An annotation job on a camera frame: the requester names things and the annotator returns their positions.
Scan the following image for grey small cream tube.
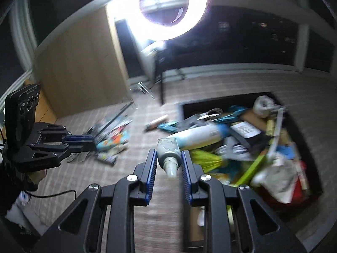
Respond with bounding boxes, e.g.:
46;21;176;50
156;137;182;179

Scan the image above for white blue-cap bottle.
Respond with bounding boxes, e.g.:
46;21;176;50
168;123;230;150

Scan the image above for small pink cosmetic bottle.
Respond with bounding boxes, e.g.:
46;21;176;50
144;114;169;132

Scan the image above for pine wood board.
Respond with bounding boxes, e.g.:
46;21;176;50
35;89;58;124

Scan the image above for teal fruit print tube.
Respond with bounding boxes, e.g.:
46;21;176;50
96;131;130;152

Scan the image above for teal clothes peg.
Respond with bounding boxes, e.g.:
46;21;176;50
157;121;178;134

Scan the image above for black storage tray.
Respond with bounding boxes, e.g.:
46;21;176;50
178;91;324;217

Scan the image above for large brown cardboard panel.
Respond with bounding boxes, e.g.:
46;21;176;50
34;7;130;118

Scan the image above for crumpled clear plastic wrapper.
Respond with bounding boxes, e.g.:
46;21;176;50
122;82;155;111

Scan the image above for white paper bag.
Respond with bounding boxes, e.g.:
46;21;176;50
250;152;298;204

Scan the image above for black tripod stand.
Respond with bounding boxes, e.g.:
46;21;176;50
154;52;185;106

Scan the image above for white tape roll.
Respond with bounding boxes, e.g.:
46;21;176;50
253;95;275;118

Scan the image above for white ring light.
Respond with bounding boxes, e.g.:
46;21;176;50
126;0;207;40

